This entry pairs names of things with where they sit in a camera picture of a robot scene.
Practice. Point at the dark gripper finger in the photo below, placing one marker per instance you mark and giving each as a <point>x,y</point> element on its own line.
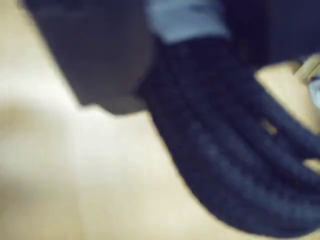
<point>100,55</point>
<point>280,27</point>

